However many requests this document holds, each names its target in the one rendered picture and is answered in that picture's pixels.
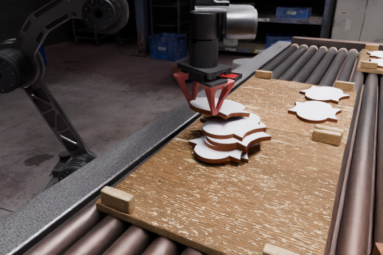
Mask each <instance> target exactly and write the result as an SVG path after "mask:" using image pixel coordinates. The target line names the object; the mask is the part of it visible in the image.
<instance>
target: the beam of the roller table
mask: <svg viewBox="0 0 383 255"><path fill-rule="evenodd" d="M290 45H291V42H284V41H278V42H277V43H275V44H273V45H272V46H271V47H269V48H267V49H266V50H264V51H263V52H261V53H259V54H258V55H256V56H255V57H253V58H252V59H250V60H249V61H247V62H245V63H244V64H242V65H241V66H239V67H238V68H236V69H234V70H233V71H231V72H234V73H242V78H241V79H239V80H238V81H237V82H236V83H235V84H234V86H233V87H232V89H231V91H230V92H229V94H230V93H231V92H232V91H234V90H235V89H237V87H239V86H240V85H242V84H243V83H244V82H245V81H247V80H248V79H249V78H250V77H252V76H253V75H255V71H256V70H261V69H262V68H263V67H265V66H266V65H267V64H268V63H270V62H271V61H273V60H274V59H275V58H276V57H278V56H279V55H280V54H281V53H283V52H284V51H285V50H286V49H288V48H289V47H290ZM229 94H228V95H229ZM202 115H203V114H201V113H198V112H195V111H193V110H191V109H190V107H189V104H188V102H187V100H186V101H184V102H183V103H181V104H179V105H178V106H177V107H175V108H174V109H172V110H170V111H169V112H167V113H166V114H164V115H163V116H161V117H160V118H158V119H156V120H155V121H153V122H152V123H150V124H149V125H147V126H146V127H144V128H142V129H141V130H139V131H138V132H136V133H134V134H133V135H131V136H130V137H128V138H127V139H125V140H123V141H122V142H120V143H119V144H117V145H116V146H114V147H113V148H111V149H109V150H108V151H106V152H105V153H103V154H102V155H100V156H98V157H97V158H95V159H94V160H92V161H90V162H89V163H87V164H86V165H84V166H83V167H81V168H80V169H78V170H76V171H75V172H73V173H72V174H70V175H69V176H67V177H66V178H64V179H62V180H61V181H59V182H58V183H56V184H55V185H53V186H52V187H50V188H48V189H47V190H45V191H44V192H42V193H41V194H39V195H38V196H36V197H34V198H33V199H31V200H30V201H28V202H27V203H25V204H24V205H22V206H20V207H19V208H17V209H16V210H14V211H12V212H11V213H9V214H8V215H6V216H5V217H3V218H1V219H0V255H23V254H24V253H25V252H27V251H28V250H29V249H30V248H32V247H33V246H34V245H35V244H37V243H38V242H39V241H40V240H42V239H43V238H45V237H46V236H47V235H49V234H50V233H51V232H52V231H54V230H55V229H56V228H57V227H59V226H60V225H61V224H63V223H64V222H65V221H66V220H68V219H69V218H70V217H71V216H73V215H74V214H75V213H77V212H78V211H79V210H81V209H82V208H83V207H85V206H86V205H87V204H88V203H90V202H91V201H92V200H93V199H95V198H96V197H97V196H99V195H100V194H101V190H102V189H103V188H104V187H105V186H108V187H110V186H111V185H113V184H114V183H116V182H117V181H118V180H119V179H121V178H122V177H123V176H124V175H126V174H127V173H128V172H130V171H131V170H132V169H133V168H135V167H136V166H137V165H138V164H140V163H141V162H142V161H144V160H145V159H147V157H149V156H150V155H152V154H153V153H154V152H155V151H157V150H158V149H159V148H160V147H162V146H163V145H164V144H166V143H167V142H168V141H170V140H171V139H172V138H173V137H175V136H176V135H177V134H178V133H180V132H181V131H183V130H184V129H185V128H186V127H188V126H189V125H190V124H191V123H193V122H194V121H195V120H196V119H198V118H199V117H200V116H202Z"/></svg>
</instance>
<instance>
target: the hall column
mask: <svg viewBox="0 0 383 255"><path fill-rule="evenodd" d="M135 14H136V27H137V32H138V39H137V44H138V52H135V51H134V53H133V54H131V56H138V57H147V56H149V55H150V50H149V30H148V7H147V0H135Z"/></svg>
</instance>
